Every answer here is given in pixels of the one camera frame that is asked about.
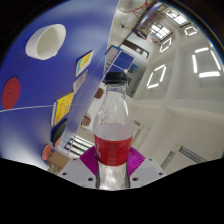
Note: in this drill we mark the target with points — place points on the clear bottle with red label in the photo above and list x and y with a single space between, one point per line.
113 148

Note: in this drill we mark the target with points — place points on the person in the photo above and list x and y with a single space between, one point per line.
138 32

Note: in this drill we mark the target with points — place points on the white mug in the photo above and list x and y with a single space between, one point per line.
45 43

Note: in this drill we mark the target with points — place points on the pinkish grey notebook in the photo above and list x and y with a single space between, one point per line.
80 81

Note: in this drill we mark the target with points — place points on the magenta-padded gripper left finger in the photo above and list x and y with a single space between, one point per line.
78 171

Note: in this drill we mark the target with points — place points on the flat round red coaster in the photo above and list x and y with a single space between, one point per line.
11 94

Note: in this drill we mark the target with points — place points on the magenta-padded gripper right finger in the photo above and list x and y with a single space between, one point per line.
146 171

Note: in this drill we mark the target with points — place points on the dark door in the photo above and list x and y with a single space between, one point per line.
136 48

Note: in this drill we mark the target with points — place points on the brown cardboard box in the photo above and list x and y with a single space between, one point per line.
57 161

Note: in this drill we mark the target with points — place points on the brown armchair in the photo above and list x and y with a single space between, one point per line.
85 121
98 93

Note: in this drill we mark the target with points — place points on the small yellow and blue book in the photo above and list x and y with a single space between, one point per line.
84 63

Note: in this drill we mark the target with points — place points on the group of ceiling lights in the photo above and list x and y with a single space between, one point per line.
203 63

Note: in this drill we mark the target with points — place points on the large yellow book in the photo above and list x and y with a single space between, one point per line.
63 108

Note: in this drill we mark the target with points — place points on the tall dark-framed window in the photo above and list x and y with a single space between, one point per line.
78 145

